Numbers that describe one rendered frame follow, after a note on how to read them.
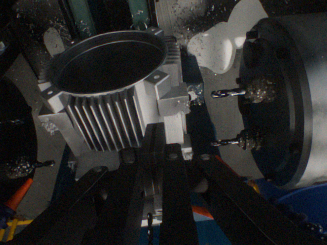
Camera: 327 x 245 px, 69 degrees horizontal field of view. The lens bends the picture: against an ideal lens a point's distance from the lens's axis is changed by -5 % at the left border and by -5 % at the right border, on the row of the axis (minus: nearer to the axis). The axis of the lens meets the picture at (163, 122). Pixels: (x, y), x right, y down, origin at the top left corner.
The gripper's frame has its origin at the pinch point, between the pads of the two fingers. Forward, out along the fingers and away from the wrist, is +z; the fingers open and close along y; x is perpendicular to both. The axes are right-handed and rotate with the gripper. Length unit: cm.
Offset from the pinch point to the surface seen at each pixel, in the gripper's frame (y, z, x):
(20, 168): -23.8, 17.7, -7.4
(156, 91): 0.2, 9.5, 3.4
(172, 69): 2.2, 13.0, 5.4
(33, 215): -174, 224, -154
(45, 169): -44, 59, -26
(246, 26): 20.0, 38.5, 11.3
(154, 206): -2.7, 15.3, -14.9
